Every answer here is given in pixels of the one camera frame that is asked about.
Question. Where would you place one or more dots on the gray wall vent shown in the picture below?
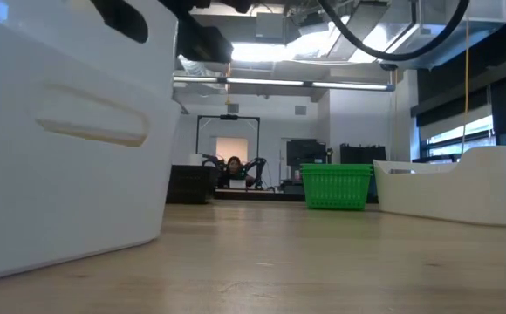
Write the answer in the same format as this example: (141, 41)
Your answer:
(233, 108)
(300, 110)

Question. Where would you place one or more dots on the long linear ceiling light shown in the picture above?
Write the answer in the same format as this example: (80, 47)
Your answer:
(279, 82)

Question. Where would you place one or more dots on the person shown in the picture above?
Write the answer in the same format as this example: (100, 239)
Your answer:
(234, 168)

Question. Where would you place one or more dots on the black storage crate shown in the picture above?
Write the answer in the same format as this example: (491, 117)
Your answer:
(362, 153)

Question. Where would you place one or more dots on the black aluminium table frame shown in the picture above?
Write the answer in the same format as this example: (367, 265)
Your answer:
(257, 196)

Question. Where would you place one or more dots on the black gantry frame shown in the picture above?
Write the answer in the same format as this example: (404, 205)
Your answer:
(228, 117)

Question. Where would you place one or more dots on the green mesh plastic basket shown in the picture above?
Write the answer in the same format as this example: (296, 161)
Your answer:
(336, 169)
(336, 192)
(336, 165)

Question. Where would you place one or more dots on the silver ceiling duct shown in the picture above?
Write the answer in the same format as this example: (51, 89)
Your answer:
(488, 13)

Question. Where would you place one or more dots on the bright ceiling light panel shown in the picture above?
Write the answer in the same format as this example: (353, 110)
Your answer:
(261, 52)

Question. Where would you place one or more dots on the small white box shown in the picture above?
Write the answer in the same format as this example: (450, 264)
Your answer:
(237, 184)

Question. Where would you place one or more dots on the black mesh plastic basket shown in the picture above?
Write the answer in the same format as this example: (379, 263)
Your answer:
(192, 169)
(192, 166)
(192, 187)

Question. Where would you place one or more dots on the white plastic storage bin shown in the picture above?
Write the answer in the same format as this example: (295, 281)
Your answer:
(161, 52)
(453, 196)
(61, 196)

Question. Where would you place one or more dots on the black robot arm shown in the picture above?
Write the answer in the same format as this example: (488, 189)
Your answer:
(211, 160)
(257, 165)

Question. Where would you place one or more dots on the blue object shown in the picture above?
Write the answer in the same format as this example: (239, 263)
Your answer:
(373, 189)

